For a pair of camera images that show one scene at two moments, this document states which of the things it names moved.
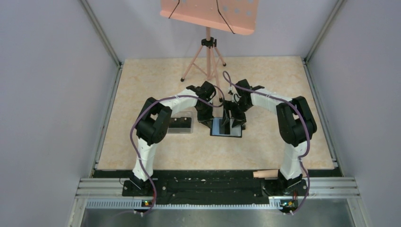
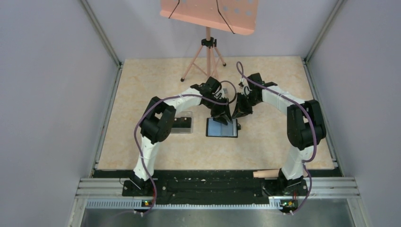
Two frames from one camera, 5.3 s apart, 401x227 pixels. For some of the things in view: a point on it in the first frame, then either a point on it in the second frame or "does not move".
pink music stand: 236,16 does not move
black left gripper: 206,120 to 224,109
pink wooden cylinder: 266,173 does not move
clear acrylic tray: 182,130 does not move
